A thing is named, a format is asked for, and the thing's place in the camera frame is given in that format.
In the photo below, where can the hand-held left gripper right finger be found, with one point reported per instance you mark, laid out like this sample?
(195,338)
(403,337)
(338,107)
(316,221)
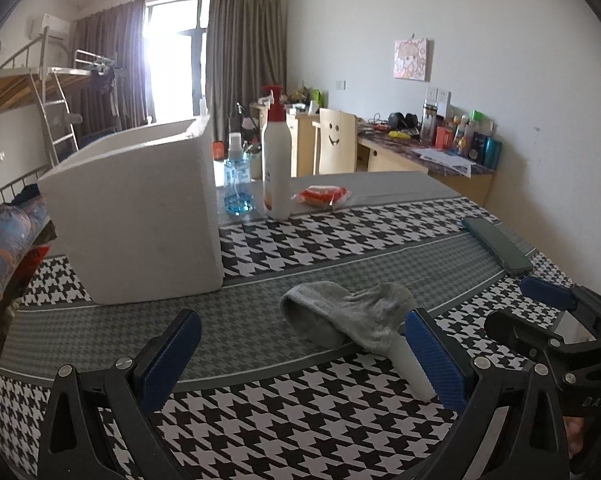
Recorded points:
(435,362)

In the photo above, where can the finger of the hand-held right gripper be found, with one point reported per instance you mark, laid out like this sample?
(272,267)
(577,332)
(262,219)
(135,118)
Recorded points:
(520,332)
(548,291)

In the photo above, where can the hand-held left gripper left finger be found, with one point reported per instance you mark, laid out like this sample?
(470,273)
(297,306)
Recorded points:
(173,360)

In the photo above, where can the grey sock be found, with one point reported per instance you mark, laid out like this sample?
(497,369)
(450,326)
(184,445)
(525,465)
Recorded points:
(360,310)

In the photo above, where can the white foam box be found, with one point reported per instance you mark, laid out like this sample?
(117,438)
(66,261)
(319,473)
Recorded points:
(130,210)

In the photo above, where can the person's right hand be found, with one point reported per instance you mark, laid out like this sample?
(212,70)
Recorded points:
(575,437)

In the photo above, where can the dark green flat case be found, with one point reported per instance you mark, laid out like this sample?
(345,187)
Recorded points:
(498,245)

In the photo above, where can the houndstooth patterned table cloth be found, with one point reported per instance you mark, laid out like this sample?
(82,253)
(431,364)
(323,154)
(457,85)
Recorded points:
(330,250)

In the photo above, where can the row of toiletry bottles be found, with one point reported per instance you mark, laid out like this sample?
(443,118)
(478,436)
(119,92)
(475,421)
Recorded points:
(473,142)

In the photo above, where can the white paper sheets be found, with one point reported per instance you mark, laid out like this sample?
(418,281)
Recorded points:
(443,157)

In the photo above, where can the red plastic bag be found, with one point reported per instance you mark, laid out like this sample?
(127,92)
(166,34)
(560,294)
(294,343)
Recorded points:
(38,255)

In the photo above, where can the clear blue spray bottle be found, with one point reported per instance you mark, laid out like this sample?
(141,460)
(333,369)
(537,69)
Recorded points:
(238,185)

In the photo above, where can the blue plaid quilt bundle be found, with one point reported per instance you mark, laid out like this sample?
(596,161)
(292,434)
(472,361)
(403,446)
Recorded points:
(5,250)

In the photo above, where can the red orange packet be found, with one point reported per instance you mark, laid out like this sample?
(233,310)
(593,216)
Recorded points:
(323,196)

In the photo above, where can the wooden desk with dark top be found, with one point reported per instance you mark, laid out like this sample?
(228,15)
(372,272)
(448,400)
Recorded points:
(395,157)

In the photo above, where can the dark thermos flask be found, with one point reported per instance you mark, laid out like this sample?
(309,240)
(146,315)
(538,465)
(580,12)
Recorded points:
(430,122)

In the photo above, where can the orange red box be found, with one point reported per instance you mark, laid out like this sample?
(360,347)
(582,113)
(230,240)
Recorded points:
(218,151)

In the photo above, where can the white pump bottle red top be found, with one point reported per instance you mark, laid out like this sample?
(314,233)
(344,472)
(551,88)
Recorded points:
(275,170)

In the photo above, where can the black headphones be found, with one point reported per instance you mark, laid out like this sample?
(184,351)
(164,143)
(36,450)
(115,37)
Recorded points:
(403,121)

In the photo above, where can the black folding cart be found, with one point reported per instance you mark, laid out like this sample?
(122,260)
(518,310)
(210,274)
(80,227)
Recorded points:
(245,130)

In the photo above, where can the wooden chair with smiley face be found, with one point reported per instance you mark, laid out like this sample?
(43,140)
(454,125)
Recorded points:
(335,140)

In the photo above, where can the green packet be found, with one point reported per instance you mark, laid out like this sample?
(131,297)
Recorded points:
(318,97)

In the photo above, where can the dark hanging clothes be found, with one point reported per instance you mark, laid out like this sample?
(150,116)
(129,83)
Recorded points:
(103,77)

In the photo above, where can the glass balcony door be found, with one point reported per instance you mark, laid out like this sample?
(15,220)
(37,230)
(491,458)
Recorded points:
(175,60)

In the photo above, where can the brown curtain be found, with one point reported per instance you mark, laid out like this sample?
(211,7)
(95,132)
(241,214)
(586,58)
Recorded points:
(105,60)
(245,50)

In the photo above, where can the grey metal bunk bed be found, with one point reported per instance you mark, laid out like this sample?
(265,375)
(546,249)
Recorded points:
(88,57)
(10,85)

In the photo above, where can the white air conditioner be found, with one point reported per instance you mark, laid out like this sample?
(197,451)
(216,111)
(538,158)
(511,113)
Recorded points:
(50,27)

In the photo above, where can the white double wall socket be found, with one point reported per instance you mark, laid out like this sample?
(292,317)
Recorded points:
(439,96)

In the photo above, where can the pink cartoon wall picture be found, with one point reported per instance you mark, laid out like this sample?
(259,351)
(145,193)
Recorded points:
(413,60)

